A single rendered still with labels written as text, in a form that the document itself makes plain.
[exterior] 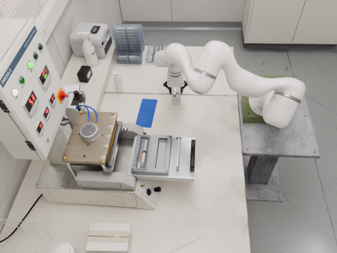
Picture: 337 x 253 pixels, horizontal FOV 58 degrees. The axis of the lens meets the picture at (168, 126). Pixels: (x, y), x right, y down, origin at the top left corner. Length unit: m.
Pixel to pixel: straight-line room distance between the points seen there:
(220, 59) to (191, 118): 0.65
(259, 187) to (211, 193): 0.94
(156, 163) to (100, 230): 0.38
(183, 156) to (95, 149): 0.40
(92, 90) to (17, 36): 0.94
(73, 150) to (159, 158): 0.38
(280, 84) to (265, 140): 0.50
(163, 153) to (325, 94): 2.19
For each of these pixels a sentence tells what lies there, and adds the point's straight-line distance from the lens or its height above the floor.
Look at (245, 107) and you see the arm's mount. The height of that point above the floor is 0.85.
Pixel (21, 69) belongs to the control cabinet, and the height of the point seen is 1.50.
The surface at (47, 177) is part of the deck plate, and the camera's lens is 1.52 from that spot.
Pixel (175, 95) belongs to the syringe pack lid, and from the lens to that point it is 1.86.
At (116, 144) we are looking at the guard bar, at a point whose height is 1.05.
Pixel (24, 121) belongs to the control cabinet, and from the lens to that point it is 1.13.
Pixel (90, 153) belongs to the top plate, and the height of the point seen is 1.11.
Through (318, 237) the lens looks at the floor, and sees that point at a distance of 2.44.
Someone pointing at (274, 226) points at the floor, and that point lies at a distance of 2.37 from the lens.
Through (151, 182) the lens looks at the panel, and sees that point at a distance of 1.50.
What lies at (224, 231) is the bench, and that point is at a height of 0.75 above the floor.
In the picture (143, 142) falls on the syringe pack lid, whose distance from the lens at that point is 1.40.
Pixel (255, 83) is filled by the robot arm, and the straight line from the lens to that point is 1.30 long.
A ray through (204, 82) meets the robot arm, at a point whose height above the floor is 1.30.
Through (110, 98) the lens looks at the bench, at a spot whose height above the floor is 0.75.
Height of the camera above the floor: 2.14
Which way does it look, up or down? 52 degrees down
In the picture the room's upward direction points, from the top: 4 degrees counter-clockwise
